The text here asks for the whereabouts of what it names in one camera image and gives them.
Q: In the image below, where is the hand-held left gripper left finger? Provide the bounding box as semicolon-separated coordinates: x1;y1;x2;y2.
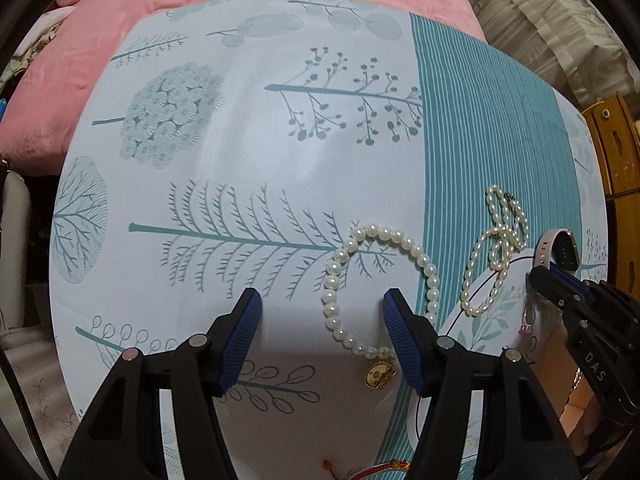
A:
59;288;263;480

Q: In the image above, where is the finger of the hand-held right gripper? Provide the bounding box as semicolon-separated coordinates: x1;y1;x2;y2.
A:
527;265;572;313
549;268;608;307

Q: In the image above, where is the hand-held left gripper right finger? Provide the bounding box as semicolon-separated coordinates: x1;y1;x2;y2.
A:
382;288;581;480

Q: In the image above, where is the pink smart watch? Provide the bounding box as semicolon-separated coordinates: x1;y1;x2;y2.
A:
535;228;582;273

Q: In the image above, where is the gold pendant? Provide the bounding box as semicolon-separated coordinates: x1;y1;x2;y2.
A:
363;361;399;389

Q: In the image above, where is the pink plastic tray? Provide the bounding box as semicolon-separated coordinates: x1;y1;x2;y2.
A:
525;310;598;453

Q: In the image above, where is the small pearl necklace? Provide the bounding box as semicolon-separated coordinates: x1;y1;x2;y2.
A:
461;185;531;318

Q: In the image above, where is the round pearl bracelet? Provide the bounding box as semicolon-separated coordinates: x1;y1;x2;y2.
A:
323;224;441;362

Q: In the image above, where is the red string bracelet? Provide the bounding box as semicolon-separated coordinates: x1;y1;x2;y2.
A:
321;459;417;477

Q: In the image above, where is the wooden desk with drawers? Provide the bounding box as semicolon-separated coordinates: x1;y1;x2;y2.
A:
580;91;640;283

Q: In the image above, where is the pink bed blanket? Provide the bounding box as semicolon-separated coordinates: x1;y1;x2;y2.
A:
0;0;488;177

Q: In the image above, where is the floral cloth pile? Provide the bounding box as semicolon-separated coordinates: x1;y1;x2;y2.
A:
0;6;68;92

